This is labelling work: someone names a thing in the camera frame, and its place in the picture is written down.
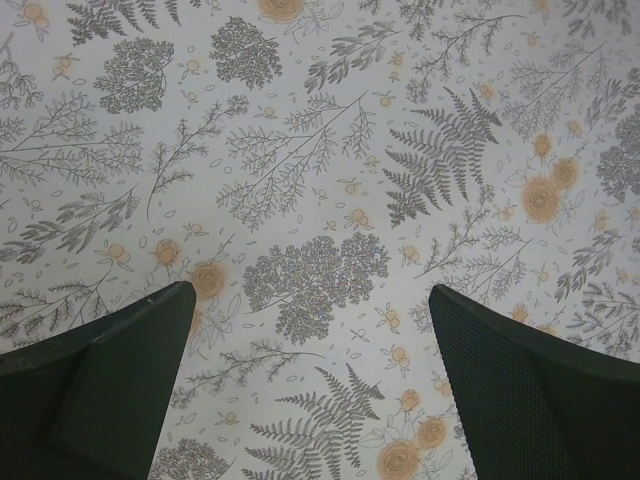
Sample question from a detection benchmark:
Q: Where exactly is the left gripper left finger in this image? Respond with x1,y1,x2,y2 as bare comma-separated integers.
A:
1,281,196,479

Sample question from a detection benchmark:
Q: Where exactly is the floral patterned table mat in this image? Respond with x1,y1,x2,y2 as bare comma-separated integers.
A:
1,1,639,479

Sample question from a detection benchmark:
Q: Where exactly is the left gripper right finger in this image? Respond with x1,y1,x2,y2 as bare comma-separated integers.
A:
428,285,639,479

